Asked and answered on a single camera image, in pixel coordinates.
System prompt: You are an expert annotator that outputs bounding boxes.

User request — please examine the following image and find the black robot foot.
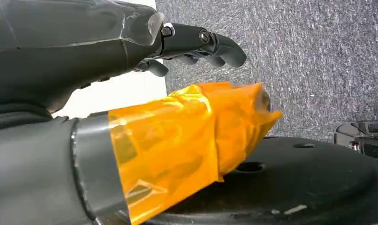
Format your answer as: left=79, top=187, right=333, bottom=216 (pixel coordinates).
left=144, top=136, right=378, bottom=225
left=333, top=120, right=378, bottom=164

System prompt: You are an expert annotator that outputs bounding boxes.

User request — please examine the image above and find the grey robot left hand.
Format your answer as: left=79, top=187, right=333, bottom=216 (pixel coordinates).
left=0, top=0, right=283, bottom=225

